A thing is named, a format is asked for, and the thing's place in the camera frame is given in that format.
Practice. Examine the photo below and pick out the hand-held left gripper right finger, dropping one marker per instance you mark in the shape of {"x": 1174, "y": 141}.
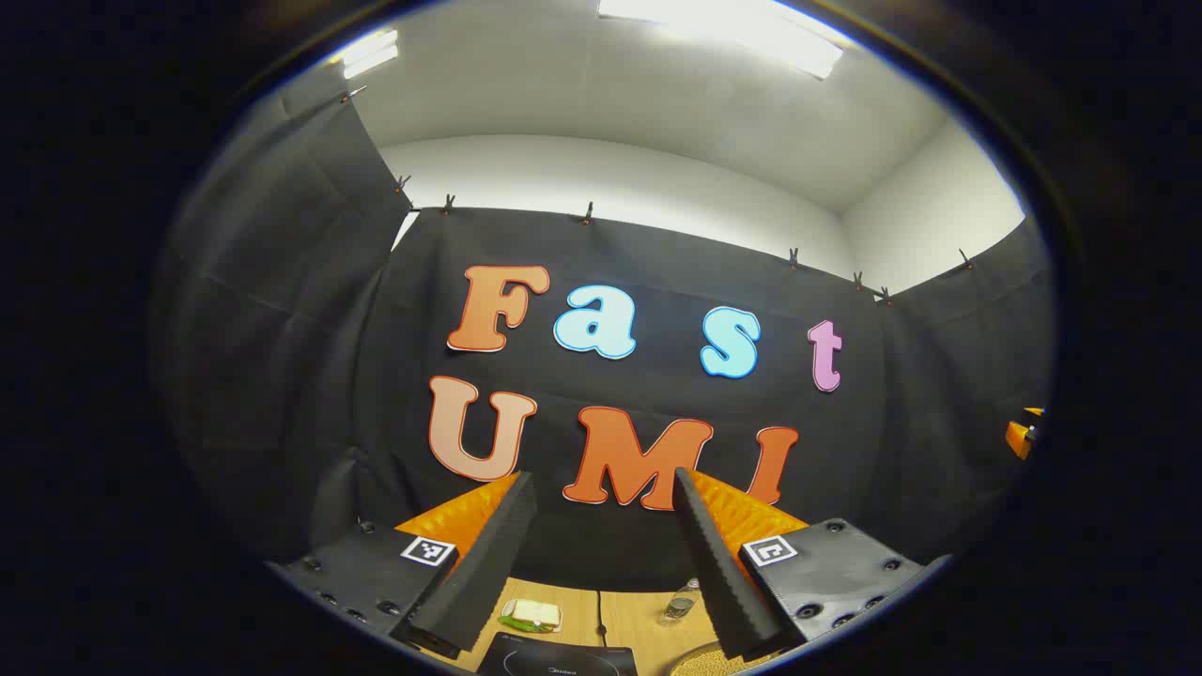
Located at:
{"x": 714, "y": 563}

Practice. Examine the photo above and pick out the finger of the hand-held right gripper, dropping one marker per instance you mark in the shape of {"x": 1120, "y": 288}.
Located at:
{"x": 1018, "y": 439}

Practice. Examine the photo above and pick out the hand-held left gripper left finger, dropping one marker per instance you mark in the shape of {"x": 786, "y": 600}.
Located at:
{"x": 488, "y": 554}

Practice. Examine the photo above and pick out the black induction cooktop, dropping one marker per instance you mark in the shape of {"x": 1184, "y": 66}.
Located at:
{"x": 563, "y": 657}

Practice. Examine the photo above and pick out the clear plastic water bottle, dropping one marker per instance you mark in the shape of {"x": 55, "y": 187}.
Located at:
{"x": 678, "y": 606}

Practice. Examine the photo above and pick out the sandwich with lettuce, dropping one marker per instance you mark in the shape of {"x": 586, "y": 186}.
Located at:
{"x": 531, "y": 615}

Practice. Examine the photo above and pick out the row of cloth clips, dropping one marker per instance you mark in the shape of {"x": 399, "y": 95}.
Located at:
{"x": 588, "y": 214}

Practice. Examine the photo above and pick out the ceiling light panel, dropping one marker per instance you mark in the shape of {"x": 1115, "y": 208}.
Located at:
{"x": 368, "y": 54}

